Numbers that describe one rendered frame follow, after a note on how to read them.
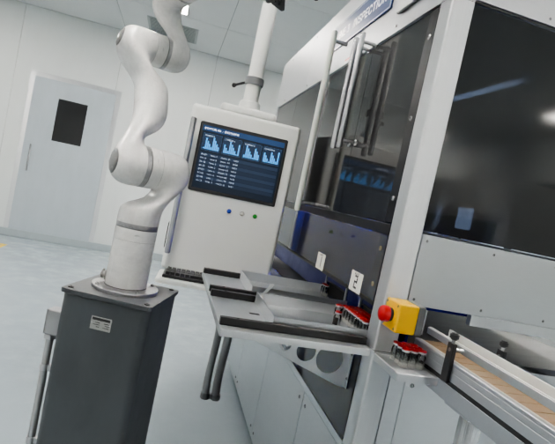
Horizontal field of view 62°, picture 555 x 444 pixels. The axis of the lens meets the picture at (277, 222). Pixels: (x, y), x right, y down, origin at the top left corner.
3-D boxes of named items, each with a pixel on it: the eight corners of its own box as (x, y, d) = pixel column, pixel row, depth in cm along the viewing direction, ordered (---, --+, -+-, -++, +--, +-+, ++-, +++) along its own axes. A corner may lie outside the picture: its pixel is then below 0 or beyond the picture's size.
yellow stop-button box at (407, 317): (406, 328, 119) (412, 300, 119) (420, 336, 112) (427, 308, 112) (379, 323, 117) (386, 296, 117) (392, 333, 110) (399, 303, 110)
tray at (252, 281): (321, 292, 186) (323, 284, 186) (344, 311, 161) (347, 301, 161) (239, 278, 178) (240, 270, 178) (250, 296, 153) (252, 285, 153)
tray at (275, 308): (353, 318, 153) (356, 307, 153) (389, 346, 128) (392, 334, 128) (254, 302, 145) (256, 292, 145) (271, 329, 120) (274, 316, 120)
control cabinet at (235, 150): (263, 278, 234) (296, 125, 230) (268, 287, 215) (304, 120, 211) (162, 260, 226) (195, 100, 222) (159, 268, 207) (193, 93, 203)
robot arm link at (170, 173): (109, 221, 137) (125, 141, 136) (166, 228, 149) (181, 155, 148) (124, 228, 128) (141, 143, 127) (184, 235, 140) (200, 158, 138)
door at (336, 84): (303, 203, 212) (331, 76, 209) (339, 212, 167) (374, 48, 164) (302, 203, 212) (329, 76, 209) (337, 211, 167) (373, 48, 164)
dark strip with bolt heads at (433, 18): (368, 296, 130) (432, 11, 126) (375, 299, 126) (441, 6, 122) (365, 295, 130) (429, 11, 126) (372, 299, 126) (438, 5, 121)
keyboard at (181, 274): (254, 286, 208) (255, 281, 208) (257, 293, 195) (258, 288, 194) (164, 270, 202) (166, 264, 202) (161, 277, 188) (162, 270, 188)
